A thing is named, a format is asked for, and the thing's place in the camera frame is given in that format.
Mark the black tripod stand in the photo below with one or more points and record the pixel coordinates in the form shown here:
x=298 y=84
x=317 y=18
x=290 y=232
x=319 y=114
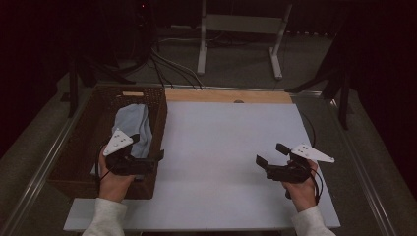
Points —
x=343 y=105
x=73 y=91

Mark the dark equipment rack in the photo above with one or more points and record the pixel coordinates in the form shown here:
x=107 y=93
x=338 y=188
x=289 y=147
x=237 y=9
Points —
x=141 y=26

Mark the white metal stand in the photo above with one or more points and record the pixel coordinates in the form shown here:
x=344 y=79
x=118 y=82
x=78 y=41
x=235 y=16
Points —
x=242 y=23

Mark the white table board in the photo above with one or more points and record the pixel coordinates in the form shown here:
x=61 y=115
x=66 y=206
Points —
x=213 y=137

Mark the wooden plank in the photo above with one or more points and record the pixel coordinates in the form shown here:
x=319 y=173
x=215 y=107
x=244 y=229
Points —
x=203 y=96

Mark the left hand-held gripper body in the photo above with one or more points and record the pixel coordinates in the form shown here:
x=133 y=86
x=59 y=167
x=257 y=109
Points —
x=118 y=142

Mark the person's right hand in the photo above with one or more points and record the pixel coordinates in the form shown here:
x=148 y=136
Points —
x=303 y=193

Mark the brown wicker basket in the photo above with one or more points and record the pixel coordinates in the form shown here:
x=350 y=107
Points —
x=75 y=147

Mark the person's left hand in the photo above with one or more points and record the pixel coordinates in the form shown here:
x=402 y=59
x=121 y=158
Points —
x=113 y=187

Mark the metal table frame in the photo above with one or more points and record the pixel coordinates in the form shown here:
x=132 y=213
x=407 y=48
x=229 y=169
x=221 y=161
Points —
x=39 y=178

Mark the light blue tank top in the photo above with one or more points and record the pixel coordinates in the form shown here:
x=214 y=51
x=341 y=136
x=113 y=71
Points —
x=134 y=118

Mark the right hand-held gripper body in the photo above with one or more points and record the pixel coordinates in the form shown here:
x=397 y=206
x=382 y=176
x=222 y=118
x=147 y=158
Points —
x=308 y=152

